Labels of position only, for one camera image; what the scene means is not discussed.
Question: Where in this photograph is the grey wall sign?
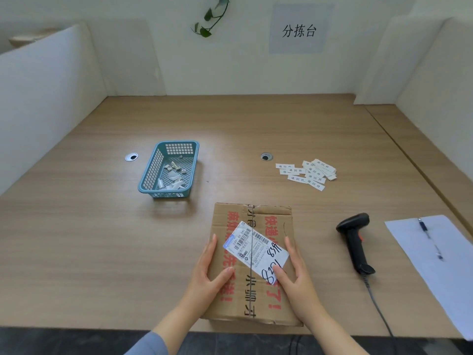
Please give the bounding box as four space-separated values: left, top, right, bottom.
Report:
269 3 335 54

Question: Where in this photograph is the grey scanner cable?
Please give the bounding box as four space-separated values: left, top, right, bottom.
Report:
362 273 398 355

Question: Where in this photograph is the person's right forearm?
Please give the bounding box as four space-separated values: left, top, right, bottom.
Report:
303 309 370 355

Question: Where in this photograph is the pile of white label slips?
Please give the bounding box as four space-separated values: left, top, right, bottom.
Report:
275 158 338 192

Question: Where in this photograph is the black handheld barcode scanner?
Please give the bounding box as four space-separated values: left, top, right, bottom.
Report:
336 213 376 276

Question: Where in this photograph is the blue plastic basket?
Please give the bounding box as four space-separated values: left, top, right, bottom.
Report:
138 140 200 199

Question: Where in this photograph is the green hanging vine plant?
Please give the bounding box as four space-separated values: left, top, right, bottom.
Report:
191 0 230 38

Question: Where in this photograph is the brown cardboard parcel box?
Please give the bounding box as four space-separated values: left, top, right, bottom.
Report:
200 202 304 327

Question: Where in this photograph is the white partition panel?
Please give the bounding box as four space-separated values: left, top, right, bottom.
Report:
0 22 108 196
354 14 449 106
395 16 473 181

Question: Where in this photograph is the person's left hand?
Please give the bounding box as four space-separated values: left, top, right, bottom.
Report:
181 234 236 315

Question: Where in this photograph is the heap of white paper scraps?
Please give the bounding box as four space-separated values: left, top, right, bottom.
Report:
157 155 188 191

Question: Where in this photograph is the white paper sheet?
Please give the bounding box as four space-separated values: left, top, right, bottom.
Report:
384 214 473 341

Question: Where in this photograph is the person's right hand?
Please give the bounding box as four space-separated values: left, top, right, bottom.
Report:
272 236 326 324

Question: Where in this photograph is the blue ballpoint pen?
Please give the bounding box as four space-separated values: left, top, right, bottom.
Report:
418 218 444 261

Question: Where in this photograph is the person's left forearm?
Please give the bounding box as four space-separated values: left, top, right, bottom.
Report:
125 304 203 355

